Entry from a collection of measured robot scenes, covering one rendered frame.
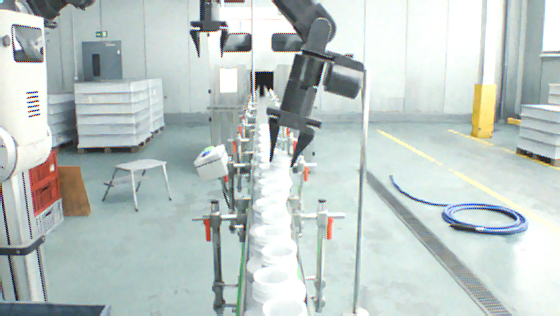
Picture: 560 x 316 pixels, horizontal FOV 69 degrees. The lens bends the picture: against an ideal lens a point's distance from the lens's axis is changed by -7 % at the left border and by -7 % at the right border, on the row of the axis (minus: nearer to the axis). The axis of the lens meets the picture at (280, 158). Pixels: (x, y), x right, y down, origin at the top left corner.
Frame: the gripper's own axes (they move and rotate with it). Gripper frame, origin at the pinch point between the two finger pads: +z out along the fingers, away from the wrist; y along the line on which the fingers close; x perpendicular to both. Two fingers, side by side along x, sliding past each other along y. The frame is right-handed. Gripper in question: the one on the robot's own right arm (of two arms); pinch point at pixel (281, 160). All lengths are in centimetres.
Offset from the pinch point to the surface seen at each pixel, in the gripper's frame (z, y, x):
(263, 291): 4.1, -2.8, -42.9
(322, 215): 8.2, 10.2, -1.1
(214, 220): 14.3, -9.4, -1.1
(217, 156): 11.7, -13.6, 41.8
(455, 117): -32, 523, 1017
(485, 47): -180, 414, 758
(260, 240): 4.0, -3.1, -30.9
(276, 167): 1.2, -0.8, -1.7
